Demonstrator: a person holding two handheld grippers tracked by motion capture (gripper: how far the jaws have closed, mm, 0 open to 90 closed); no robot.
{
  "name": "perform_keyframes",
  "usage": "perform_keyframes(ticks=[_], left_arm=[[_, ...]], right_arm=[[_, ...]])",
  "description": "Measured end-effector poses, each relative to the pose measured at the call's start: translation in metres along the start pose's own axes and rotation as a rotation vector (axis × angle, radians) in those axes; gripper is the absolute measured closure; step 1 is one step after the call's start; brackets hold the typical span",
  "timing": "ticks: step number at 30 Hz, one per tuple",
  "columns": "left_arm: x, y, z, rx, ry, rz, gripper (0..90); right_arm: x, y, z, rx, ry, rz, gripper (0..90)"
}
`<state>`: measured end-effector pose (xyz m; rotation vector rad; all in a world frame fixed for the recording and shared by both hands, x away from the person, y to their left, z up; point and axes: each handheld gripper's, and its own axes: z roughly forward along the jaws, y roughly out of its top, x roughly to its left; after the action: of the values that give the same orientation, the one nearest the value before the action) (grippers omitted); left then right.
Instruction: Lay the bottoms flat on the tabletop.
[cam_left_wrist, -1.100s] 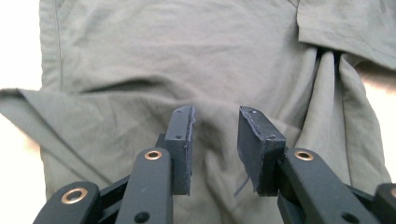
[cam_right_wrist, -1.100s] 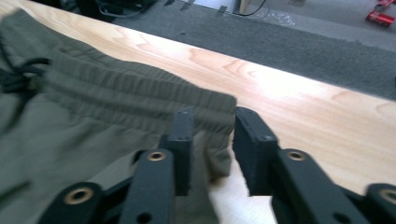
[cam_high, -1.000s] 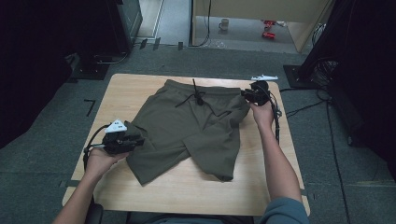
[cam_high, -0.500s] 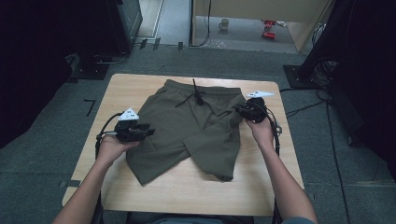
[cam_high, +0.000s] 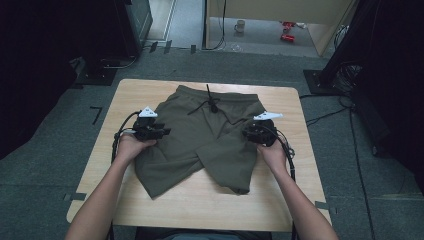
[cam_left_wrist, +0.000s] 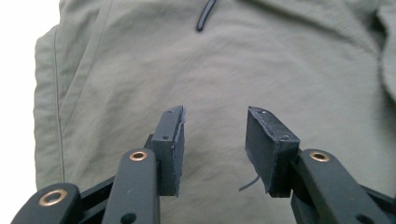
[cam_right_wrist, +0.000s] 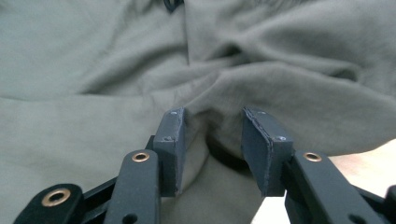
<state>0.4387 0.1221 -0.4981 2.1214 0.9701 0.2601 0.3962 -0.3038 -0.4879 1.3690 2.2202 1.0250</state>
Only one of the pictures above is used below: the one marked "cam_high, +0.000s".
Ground grey mug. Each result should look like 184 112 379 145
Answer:
233 19 247 34

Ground person's right hand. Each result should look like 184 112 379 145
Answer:
255 138 288 175

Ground left hand-held gripper black cable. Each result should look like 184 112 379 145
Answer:
105 110 142 240

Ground black cable bundle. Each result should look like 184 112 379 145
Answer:
332 62 364 95

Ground black stand base plate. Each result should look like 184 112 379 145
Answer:
302 68 355 96
74 64 118 87

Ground black floor cable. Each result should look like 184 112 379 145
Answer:
298 94 356 128

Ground black metal stand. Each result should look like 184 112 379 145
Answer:
319 0 379 88

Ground hand-held gripper black cable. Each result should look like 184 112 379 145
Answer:
265 124 299 240
105 110 142 240

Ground right hand-held gripper black cable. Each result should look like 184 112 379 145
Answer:
265 124 299 240

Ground dark cabinet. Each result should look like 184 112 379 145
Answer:
83 0 154 62

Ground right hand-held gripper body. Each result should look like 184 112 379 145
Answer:
247 111 285 148

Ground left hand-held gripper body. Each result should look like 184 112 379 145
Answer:
132 105 162 142

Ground hanging black cable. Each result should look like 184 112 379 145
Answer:
202 0 228 52

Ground olive green shorts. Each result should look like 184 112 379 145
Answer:
133 84 268 200

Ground person's left hand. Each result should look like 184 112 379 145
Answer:
114 133 158 165

